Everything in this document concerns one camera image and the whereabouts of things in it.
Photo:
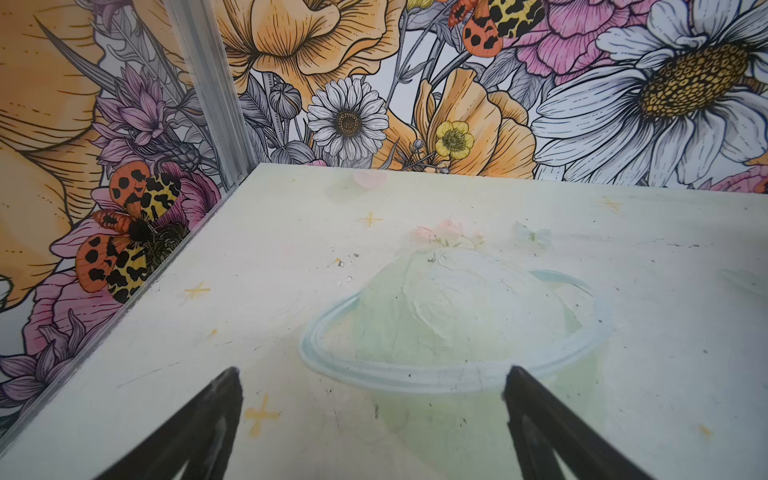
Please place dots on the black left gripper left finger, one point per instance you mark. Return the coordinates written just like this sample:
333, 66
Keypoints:
195, 443

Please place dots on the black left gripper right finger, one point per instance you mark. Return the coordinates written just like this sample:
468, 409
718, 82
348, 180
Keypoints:
545, 431

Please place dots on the aluminium corner post left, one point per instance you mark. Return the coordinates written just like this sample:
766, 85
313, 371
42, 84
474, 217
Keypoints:
203, 50

